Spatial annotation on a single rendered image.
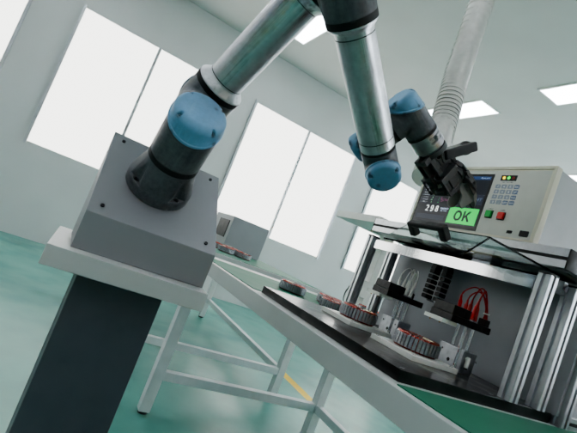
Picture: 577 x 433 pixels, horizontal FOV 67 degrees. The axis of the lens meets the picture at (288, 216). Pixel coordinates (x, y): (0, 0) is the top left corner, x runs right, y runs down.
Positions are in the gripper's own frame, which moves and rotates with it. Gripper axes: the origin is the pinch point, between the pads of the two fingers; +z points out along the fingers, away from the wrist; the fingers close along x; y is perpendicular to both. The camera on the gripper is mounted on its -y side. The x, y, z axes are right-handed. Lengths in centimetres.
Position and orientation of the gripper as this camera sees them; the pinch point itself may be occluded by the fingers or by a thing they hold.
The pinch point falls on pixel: (472, 202)
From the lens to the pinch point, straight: 123.5
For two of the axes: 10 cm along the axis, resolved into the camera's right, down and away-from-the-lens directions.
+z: 5.9, 7.2, 3.6
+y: -6.8, 6.9, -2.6
